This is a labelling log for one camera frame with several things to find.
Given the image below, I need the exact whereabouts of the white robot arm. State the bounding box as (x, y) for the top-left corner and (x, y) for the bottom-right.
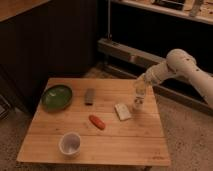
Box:
(133, 49), (213, 109)

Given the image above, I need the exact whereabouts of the metal vertical pole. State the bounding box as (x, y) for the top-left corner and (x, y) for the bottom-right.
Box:
(107, 0), (112, 40)

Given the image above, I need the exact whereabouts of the dark grey rectangular block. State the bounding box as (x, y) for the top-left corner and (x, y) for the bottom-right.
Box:
(84, 88), (94, 105)

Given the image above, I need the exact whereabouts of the clear plastic bottle with label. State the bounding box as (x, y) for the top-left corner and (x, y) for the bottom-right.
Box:
(133, 88), (146, 111)

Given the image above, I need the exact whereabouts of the white sponge block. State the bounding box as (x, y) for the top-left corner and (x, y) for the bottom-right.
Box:
(115, 103), (131, 121)

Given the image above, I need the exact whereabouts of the orange carrot toy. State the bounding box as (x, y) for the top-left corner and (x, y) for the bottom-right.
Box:
(89, 115), (105, 130)

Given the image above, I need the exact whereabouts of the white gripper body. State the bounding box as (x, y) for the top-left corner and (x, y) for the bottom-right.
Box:
(134, 74), (149, 94)

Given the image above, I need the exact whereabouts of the green bowl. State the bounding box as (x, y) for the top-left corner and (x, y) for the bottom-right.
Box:
(41, 85), (73, 111)

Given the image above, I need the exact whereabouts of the wooden table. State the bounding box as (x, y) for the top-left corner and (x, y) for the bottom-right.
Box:
(17, 78), (171, 166)

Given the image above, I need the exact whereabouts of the wooden shelf top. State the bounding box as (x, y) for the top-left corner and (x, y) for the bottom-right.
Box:
(112, 0), (213, 25)

